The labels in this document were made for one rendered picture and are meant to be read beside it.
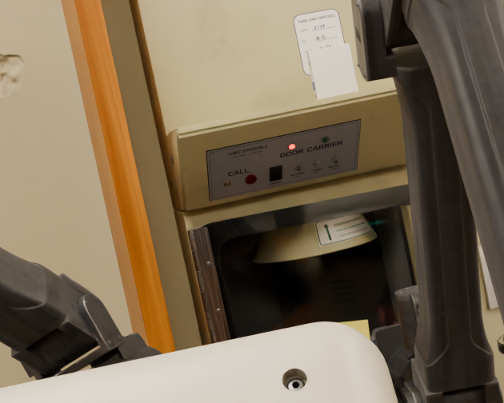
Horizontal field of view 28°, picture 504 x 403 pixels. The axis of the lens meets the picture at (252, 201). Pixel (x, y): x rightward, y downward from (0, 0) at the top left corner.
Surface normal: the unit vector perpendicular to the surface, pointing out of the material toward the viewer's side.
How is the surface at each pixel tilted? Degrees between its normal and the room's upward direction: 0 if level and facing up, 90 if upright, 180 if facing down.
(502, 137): 65
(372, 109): 135
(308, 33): 90
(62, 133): 90
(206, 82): 90
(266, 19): 90
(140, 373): 25
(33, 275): 59
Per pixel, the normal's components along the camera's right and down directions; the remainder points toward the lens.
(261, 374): -0.13, -0.62
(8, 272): 0.77, -0.52
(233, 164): 0.27, 0.70
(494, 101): -0.05, -0.37
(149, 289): 0.18, 0.01
